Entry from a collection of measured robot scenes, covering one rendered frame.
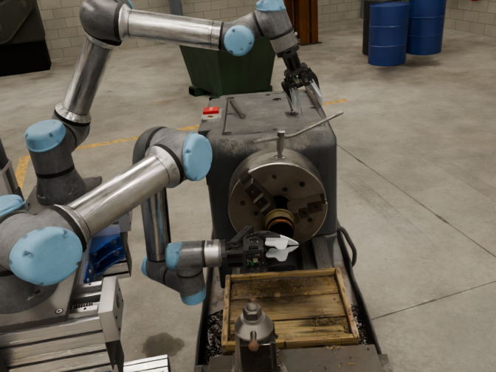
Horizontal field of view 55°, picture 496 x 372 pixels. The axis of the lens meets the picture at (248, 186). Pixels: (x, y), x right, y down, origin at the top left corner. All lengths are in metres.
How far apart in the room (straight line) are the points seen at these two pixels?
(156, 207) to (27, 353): 0.47
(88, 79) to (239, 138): 0.51
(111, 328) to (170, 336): 1.53
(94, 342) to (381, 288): 2.01
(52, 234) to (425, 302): 2.26
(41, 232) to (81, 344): 0.35
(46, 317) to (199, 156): 0.49
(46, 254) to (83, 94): 0.73
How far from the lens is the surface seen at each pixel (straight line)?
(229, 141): 1.60
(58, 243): 0.97
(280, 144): 1.44
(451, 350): 2.63
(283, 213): 1.39
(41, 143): 1.52
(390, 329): 2.67
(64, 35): 11.38
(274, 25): 1.42
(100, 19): 1.37
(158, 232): 1.37
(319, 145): 1.60
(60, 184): 1.56
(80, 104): 1.60
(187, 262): 1.31
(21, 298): 1.15
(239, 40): 1.28
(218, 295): 2.03
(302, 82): 1.46
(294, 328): 1.36
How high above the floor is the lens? 1.82
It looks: 27 degrees down
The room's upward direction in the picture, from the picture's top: 5 degrees counter-clockwise
